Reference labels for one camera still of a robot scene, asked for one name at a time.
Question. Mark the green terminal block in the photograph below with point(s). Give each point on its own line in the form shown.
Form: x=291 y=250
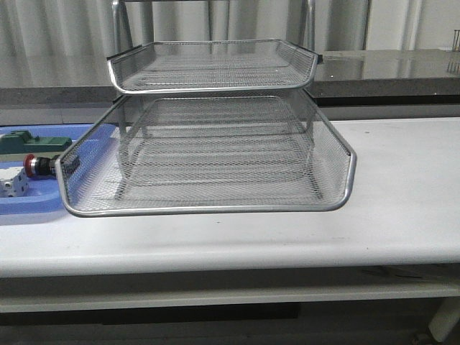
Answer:
x=22 y=141

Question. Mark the silver mesh top tray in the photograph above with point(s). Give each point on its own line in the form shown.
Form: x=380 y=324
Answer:
x=202 y=66

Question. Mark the red emergency stop button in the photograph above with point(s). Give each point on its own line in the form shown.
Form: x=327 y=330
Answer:
x=40 y=166

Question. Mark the blue plastic tray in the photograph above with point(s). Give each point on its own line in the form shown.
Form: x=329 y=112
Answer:
x=43 y=194

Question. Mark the white circuit breaker block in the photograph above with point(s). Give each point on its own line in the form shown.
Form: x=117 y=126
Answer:
x=14 y=182

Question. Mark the grey metal rack frame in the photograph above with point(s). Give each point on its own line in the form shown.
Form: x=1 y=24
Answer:
x=277 y=114

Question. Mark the dark grey background counter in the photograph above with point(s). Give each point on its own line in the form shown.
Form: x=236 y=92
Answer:
x=344 y=78

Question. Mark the white table leg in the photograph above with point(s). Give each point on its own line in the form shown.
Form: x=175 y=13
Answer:
x=445 y=319

